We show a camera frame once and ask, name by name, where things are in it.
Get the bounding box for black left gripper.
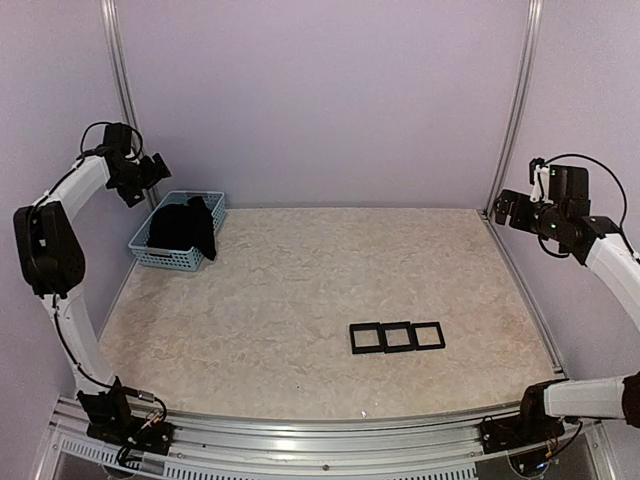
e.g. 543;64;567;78
112;153;170;207

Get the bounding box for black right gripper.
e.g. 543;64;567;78
493;188;565;240

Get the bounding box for black garment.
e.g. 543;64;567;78
147;196;217;260

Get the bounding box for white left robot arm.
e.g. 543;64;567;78
13;121;170;404

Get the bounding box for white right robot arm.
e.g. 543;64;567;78
493;156;639;444

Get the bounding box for light blue plastic basket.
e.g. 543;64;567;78
129;190;226;272

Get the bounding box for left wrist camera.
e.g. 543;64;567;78
102;123;133;155

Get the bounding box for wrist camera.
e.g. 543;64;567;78
529;158;589;204
102;123;133;155

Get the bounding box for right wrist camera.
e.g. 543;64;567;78
529;158;589;204

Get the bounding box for right aluminium corner post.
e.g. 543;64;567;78
483;0;544;218

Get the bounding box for right black square frame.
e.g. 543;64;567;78
411;322;446;351

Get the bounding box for black square frame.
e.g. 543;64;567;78
381;321;417;354
349;323;385;355
411;322;446;351

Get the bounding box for middle black square frame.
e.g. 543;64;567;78
381;321;417;354

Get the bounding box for left black square frame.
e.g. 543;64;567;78
349;323;385;355

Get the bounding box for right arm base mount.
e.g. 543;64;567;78
479;380;583;458

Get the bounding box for front aluminium rail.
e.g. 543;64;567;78
32;397;619;479

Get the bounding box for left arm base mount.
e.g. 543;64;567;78
77;377;175;467

